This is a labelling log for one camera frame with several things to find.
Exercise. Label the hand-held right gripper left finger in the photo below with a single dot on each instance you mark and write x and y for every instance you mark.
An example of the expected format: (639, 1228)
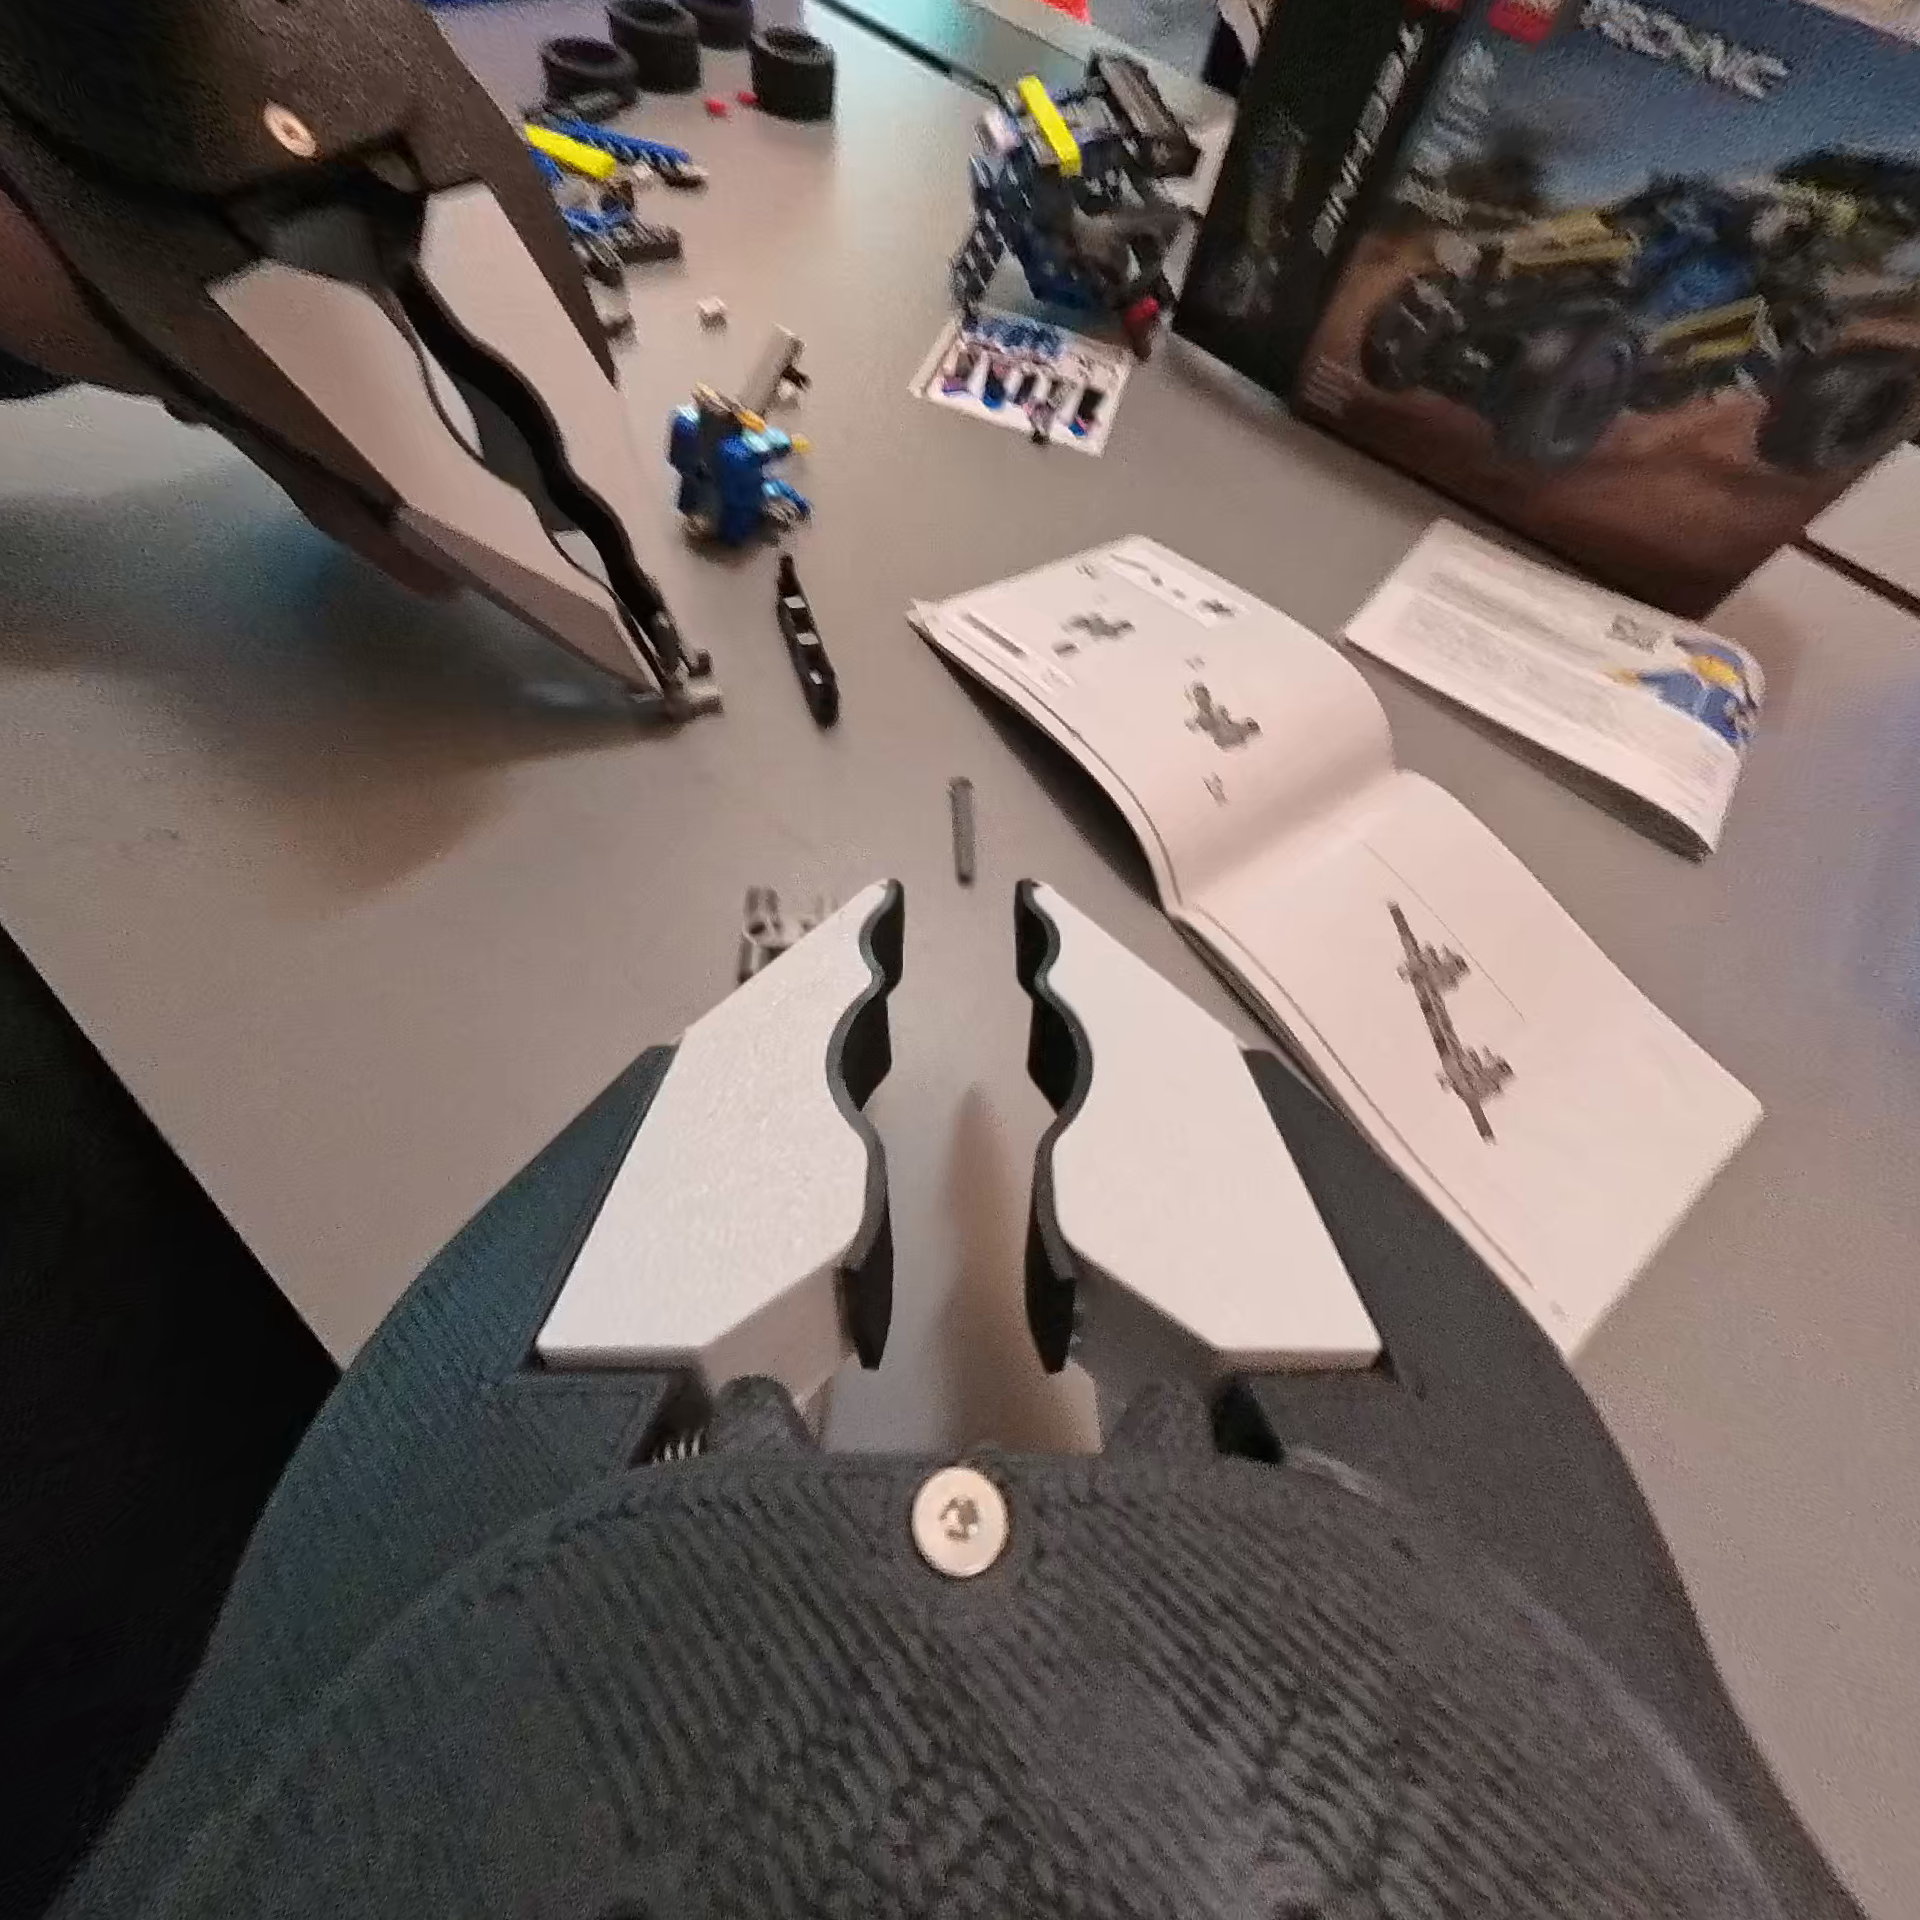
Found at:
(706, 1201)

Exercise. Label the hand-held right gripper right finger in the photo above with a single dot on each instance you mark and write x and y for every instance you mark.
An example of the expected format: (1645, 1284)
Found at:
(1201, 1201)

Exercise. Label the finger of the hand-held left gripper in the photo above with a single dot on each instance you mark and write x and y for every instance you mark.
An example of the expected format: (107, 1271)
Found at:
(556, 330)
(316, 359)

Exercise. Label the light grey lego connector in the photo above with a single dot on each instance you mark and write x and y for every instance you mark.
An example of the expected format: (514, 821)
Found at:
(698, 703)
(765, 931)

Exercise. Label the dark grey lego axle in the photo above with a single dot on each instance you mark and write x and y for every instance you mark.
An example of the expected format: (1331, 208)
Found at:
(963, 832)

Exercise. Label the pile of loose lego pieces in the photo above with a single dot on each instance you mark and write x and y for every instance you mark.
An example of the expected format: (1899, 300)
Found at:
(601, 181)

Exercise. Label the blue lego assembly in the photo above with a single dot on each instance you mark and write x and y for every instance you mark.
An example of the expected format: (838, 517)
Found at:
(735, 480)

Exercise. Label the black lego tire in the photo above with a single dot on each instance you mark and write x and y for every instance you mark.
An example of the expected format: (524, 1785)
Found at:
(588, 75)
(791, 75)
(657, 37)
(722, 18)

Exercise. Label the black lego beam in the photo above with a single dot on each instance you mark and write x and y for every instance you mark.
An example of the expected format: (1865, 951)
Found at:
(810, 644)

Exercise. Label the partly built lego vehicle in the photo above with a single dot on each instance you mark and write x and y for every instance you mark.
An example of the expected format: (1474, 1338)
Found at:
(1081, 211)

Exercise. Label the dark lego set box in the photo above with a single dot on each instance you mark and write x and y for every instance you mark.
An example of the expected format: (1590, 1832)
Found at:
(1577, 376)

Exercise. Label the open instruction manual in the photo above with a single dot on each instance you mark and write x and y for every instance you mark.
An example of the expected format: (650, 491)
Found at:
(1577, 1170)

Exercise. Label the sticker sheet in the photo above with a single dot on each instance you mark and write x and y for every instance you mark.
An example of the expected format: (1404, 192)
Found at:
(962, 383)

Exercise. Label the white printed leaflet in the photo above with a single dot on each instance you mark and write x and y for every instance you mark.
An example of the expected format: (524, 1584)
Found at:
(1517, 660)

